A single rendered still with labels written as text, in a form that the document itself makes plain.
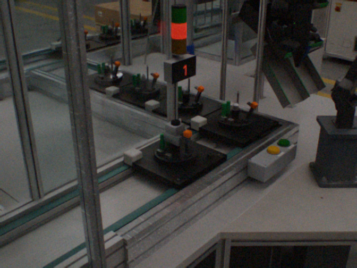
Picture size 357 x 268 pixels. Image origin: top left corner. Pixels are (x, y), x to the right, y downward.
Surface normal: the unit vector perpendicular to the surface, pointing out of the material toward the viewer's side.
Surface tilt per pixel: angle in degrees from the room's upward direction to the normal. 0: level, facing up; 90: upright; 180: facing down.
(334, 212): 0
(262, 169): 90
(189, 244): 0
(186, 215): 90
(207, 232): 0
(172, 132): 90
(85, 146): 90
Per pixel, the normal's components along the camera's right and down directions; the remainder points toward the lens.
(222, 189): 0.75, 0.29
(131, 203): 0.00, -0.90
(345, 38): -0.71, 0.32
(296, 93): 0.44, -0.39
